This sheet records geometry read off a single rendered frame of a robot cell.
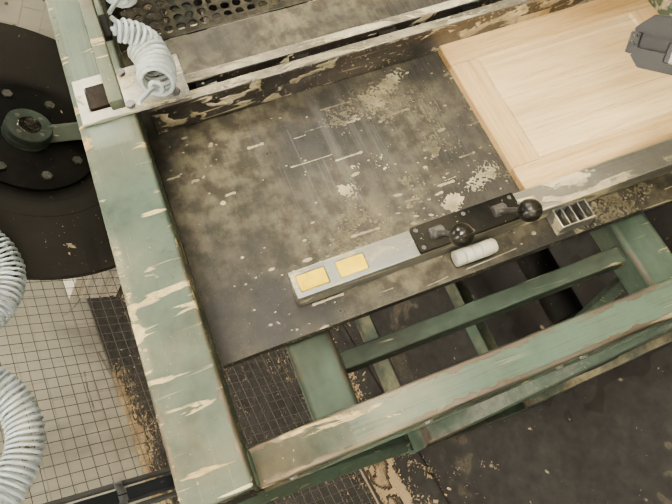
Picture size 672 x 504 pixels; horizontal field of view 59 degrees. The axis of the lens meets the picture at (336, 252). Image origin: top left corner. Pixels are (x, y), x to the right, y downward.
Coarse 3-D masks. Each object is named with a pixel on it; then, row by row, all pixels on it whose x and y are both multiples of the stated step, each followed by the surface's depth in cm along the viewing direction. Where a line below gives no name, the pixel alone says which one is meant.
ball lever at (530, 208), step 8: (528, 200) 92; (536, 200) 92; (496, 208) 102; (504, 208) 100; (512, 208) 97; (520, 208) 92; (528, 208) 91; (536, 208) 91; (496, 216) 102; (520, 216) 92; (528, 216) 91; (536, 216) 91
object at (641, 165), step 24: (600, 168) 108; (624, 168) 108; (648, 168) 108; (528, 192) 106; (552, 192) 106; (576, 192) 106; (600, 192) 108; (384, 240) 101; (408, 240) 101; (480, 240) 105; (312, 264) 99; (384, 264) 99; (408, 264) 102; (336, 288) 99
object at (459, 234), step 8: (440, 224) 101; (456, 224) 90; (464, 224) 90; (432, 232) 100; (440, 232) 98; (448, 232) 95; (456, 232) 89; (464, 232) 89; (472, 232) 89; (456, 240) 89; (464, 240) 89; (472, 240) 90
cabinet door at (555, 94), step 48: (624, 0) 129; (480, 48) 122; (528, 48) 123; (576, 48) 123; (624, 48) 123; (480, 96) 117; (528, 96) 118; (576, 96) 118; (624, 96) 118; (528, 144) 112; (576, 144) 113; (624, 144) 113
